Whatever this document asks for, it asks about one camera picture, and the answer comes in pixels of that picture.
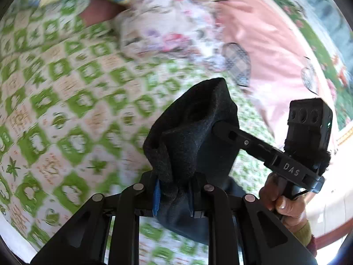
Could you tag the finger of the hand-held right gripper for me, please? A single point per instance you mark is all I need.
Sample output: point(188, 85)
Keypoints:
point(242, 140)

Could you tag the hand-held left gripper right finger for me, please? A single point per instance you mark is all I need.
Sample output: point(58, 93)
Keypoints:
point(191, 198)

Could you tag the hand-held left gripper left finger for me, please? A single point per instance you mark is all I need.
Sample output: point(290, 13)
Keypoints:
point(156, 198)

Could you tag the black pants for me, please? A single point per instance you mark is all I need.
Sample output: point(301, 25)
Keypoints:
point(193, 132)

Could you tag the person's right forearm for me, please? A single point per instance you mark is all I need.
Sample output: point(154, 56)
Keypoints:
point(302, 234)

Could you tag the person's right hand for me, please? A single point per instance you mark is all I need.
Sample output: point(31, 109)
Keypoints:
point(284, 201)

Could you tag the pink heart print quilt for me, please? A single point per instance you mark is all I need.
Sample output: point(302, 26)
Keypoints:
point(270, 60)

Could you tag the white floral pillow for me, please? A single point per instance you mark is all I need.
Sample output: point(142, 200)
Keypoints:
point(165, 24)

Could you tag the green checked bedsheet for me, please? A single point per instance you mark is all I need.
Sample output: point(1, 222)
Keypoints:
point(69, 88)

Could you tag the pinkish brown pillow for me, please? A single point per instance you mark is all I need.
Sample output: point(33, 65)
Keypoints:
point(100, 12)

